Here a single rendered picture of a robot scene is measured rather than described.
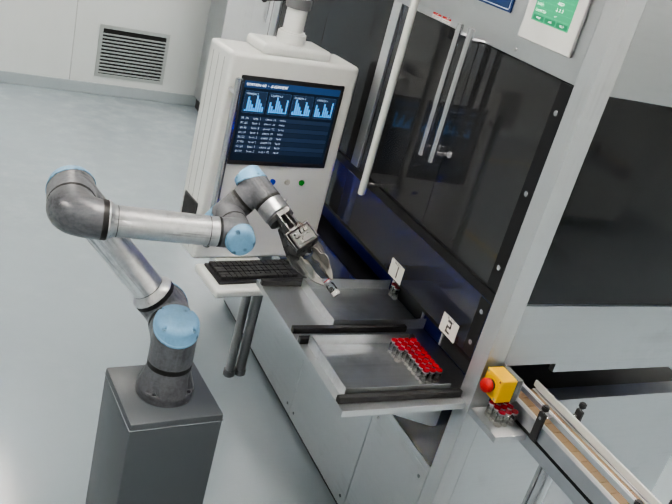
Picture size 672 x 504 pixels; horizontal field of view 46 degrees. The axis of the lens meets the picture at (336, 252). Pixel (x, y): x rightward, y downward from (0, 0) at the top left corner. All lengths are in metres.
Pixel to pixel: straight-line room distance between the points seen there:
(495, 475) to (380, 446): 0.40
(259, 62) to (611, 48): 1.16
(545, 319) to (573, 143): 0.53
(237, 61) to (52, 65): 4.76
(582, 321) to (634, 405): 0.51
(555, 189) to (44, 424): 2.14
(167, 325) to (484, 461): 1.06
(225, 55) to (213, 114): 0.20
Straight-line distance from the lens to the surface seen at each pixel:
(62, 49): 7.27
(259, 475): 3.22
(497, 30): 2.32
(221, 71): 2.67
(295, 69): 2.73
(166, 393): 2.12
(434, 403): 2.28
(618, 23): 2.00
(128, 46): 7.33
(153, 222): 1.91
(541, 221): 2.09
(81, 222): 1.89
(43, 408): 3.39
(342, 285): 2.72
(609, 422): 2.78
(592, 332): 2.45
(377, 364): 2.35
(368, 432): 2.81
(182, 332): 2.04
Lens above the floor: 2.07
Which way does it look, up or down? 24 degrees down
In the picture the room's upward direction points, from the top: 15 degrees clockwise
